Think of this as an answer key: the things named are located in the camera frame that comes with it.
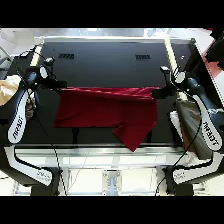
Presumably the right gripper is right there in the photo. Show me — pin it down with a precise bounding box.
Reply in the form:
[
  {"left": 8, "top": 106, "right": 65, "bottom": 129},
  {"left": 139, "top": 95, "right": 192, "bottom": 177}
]
[{"left": 151, "top": 84, "right": 176, "bottom": 101}]

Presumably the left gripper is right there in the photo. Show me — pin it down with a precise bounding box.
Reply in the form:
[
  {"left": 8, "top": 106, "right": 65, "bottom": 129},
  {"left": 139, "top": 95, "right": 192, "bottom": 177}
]
[{"left": 46, "top": 79, "right": 68, "bottom": 92}]

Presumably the red T-shirt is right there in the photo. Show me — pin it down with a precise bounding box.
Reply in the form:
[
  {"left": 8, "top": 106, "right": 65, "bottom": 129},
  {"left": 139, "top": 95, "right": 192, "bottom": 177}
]
[{"left": 53, "top": 85, "right": 161, "bottom": 153}]

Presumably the white garment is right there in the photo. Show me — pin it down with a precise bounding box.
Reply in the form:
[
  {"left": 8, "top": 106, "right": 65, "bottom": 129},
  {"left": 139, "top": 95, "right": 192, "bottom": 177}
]
[{"left": 169, "top": 110, "right": 184, "bottom": 142}]

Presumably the brown checked garment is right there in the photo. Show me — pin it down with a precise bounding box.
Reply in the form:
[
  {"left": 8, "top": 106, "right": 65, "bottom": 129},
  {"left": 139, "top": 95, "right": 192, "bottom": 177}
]
[{"left": 25, "top": 95, "right": 38, "bottom": 122}]

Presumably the grey garment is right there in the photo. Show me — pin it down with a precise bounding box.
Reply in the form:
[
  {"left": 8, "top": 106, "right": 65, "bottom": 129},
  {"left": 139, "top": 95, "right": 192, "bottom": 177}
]
[{"left": 175, "top": 99, "right": 213, "bottom": 161}]

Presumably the cream garment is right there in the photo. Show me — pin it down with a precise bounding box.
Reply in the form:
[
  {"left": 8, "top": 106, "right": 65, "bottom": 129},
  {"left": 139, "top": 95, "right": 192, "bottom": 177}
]
[{"left": 0, "top": 74, "right": 22, "bottom": 108}]

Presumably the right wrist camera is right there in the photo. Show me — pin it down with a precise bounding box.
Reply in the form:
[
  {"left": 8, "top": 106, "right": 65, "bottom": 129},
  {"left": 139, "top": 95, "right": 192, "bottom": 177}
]
[{"left": 159, "top": 65, "right": 173, "bottom": 88}]

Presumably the black cable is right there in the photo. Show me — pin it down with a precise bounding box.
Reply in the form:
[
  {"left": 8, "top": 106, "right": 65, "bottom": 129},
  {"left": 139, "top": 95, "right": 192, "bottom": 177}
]
[
  {"left": 152, "top": 111, "right": 205, "bottom": 196},
  {"left": 32, "top": 99, "right": 68, "bottom": 196}
]

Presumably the silver frame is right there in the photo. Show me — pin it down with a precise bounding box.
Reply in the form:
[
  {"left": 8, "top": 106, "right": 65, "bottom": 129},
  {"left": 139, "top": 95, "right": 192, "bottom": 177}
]
[{"left": 9, "top": 145, "right": 224, "bottom": 196}]

